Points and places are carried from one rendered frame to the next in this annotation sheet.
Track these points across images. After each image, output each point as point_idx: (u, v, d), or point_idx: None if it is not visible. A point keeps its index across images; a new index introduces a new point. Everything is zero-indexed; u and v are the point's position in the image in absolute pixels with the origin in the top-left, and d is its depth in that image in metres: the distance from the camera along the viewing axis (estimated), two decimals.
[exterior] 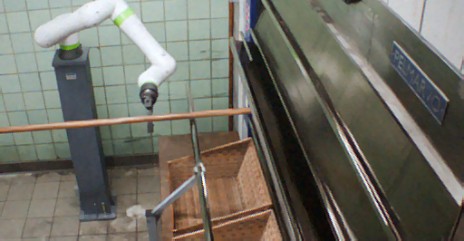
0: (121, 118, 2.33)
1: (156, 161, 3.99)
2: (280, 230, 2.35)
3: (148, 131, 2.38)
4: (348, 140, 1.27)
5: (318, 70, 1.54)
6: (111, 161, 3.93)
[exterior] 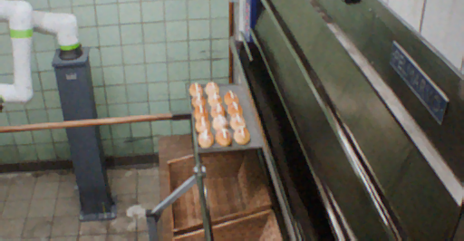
0: None
1: (156, 161, 3.99)
2: (280, 230, 2.35)
3: None
4: (348, 140, 1.27)
5: (318, 70, 1.54)
6: (111, 161, 3.93)
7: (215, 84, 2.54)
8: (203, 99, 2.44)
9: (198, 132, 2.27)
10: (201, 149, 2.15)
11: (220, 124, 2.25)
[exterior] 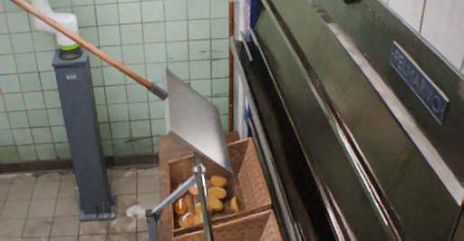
0: None
1: (156, 161, 3.99)
2: (280, 230, 2.35)
3: None
4: (348, 140, 1.27)
5: (318, 70, 1.54)
6: (111, 161, 3.93)
7: (197, 184, 2.81)
8: None
9: (193, 218, 2.62)
10: (172, 133, 2.08)
11: None
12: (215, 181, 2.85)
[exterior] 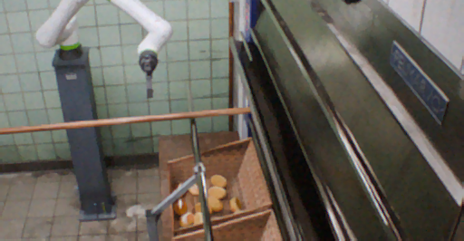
0: (127, 118, 2.33)
1: (156, 161, 3.99)
2: (280, 230, 2.35)
3: (147, 96, 2.35)
4: (348, 140, 1.27)
5: (318, 70, 1.54)
6: (111, 161, 3.93)
7: (197, 184, 2.81)
8: None
9: (193, 218, 2.62)
10: None
11: None
12: (215, 181, 2.85)
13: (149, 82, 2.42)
